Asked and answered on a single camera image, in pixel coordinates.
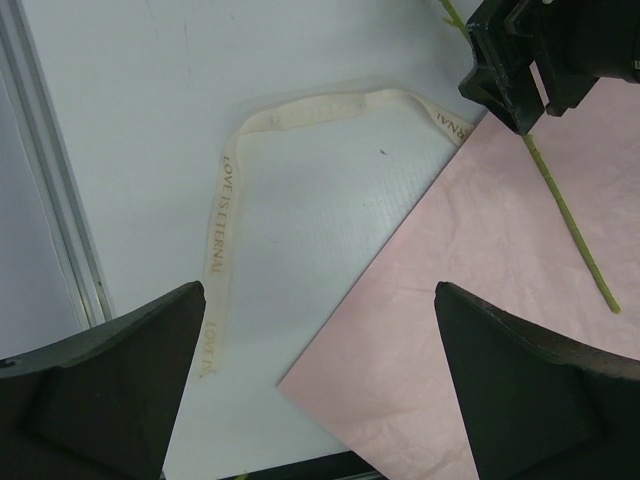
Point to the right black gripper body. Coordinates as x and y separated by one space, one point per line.
576 43

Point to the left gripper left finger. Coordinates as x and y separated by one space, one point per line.
101 404

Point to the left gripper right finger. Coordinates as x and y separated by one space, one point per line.
537 404

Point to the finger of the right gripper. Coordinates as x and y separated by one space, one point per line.
513 99
498 32

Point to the cream printed ribbon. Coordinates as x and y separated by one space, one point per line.
226 212

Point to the purple pink wrapping paper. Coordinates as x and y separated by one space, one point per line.
376 377

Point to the left aluminium frame post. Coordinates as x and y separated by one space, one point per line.
47 155

